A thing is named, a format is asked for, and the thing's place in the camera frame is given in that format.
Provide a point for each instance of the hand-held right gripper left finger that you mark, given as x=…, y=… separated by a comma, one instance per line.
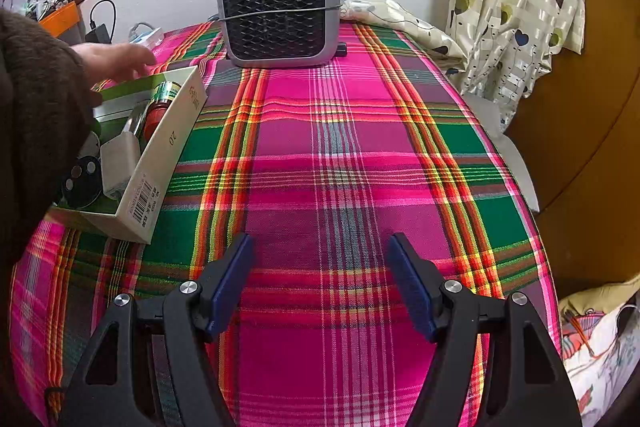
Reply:
x=232, y=277

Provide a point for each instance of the pink plaid blanket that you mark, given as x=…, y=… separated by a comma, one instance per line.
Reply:
x=350, y=157

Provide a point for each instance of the red capped bottle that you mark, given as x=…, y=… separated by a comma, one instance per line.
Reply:
x=162, y=99

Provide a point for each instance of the white power strip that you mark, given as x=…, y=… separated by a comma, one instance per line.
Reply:
x=145, y=38

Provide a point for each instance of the floral quilt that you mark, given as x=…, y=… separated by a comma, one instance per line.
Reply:
x=605, y=357

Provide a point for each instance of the brown wooden cabinet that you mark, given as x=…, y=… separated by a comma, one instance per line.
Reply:
x=590, y=132

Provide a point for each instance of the green and white cardboard box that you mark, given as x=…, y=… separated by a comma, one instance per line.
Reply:
x=160, y=157

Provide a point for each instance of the cream patterned curtain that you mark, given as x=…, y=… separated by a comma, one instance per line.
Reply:
x=515, y=7

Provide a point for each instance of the orange lidded storage bin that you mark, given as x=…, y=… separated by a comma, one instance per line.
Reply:
x=62, y=14

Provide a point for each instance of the black power adapter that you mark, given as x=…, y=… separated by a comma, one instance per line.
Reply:
x=98, y=34

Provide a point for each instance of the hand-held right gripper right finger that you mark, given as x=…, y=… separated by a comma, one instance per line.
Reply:
x=410, y=282

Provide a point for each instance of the black plug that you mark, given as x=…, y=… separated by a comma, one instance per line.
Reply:
x=341, y=50

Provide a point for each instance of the white charger plug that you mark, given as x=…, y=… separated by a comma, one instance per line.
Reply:
x=117, y=162

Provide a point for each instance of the white lighter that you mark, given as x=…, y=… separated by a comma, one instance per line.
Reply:
x=135, y=122

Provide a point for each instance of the grey fan heater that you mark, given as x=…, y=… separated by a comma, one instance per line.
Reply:
x=280, y=7

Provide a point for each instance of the person's left hand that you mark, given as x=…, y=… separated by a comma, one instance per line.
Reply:
x=115, y=62

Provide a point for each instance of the cream patterned pillow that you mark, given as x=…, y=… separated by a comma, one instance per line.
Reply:
x=400, y=19

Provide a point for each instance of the black disc with metal caps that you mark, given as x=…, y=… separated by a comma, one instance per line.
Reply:
x=80, y=193

